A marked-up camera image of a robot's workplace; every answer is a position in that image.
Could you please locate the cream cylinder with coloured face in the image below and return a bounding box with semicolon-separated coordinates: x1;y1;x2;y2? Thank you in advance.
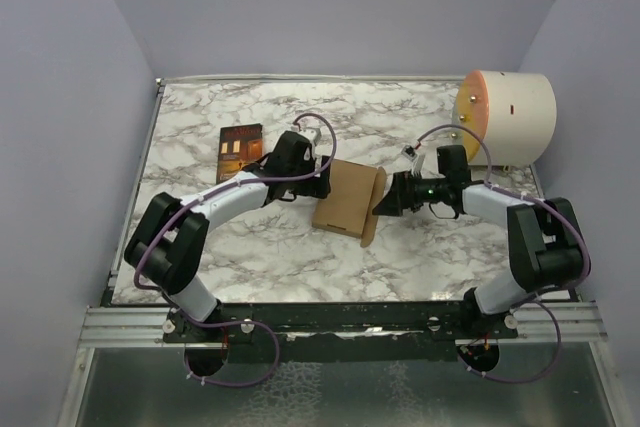
452;70;557;168

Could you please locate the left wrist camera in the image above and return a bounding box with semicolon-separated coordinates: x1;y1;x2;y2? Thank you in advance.
294;126;322;147

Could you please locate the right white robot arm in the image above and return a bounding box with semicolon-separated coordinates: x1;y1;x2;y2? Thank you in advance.
373;145;589;338

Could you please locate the brown cardboard box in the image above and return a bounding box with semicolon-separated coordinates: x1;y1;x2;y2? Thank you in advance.
311;160;387;248

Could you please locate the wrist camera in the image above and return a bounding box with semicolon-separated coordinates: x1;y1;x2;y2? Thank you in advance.
401;143;425;176
294;126;322;147

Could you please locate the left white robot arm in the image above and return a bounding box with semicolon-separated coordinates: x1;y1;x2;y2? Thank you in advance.
124;128;332;342

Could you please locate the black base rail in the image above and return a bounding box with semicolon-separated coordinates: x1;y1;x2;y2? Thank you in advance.
163;300;518;373

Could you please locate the dark paperback book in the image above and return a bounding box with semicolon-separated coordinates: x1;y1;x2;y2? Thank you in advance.
216;123;264;184

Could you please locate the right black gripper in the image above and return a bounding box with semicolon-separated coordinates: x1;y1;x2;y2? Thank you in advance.
373;169;449;215

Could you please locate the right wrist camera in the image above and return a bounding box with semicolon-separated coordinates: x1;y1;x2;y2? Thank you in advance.
401;143;425;176

